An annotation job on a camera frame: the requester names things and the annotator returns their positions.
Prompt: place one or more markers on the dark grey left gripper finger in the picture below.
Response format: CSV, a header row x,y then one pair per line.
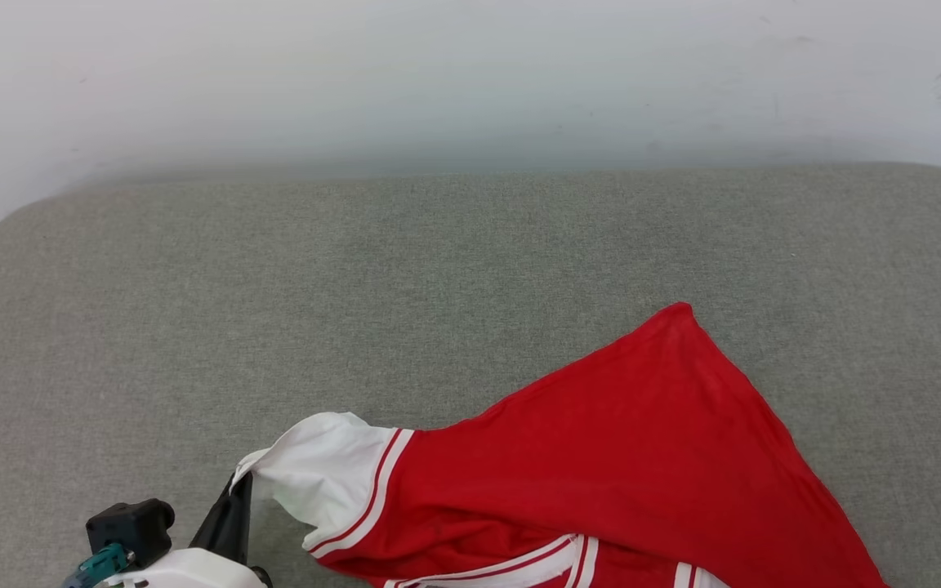
x,y
225,523

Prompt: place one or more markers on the red and white shirt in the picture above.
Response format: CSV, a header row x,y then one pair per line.
x,y
601,457

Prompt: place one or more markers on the black camera plug block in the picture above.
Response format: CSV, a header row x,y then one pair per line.
x,y
131,527

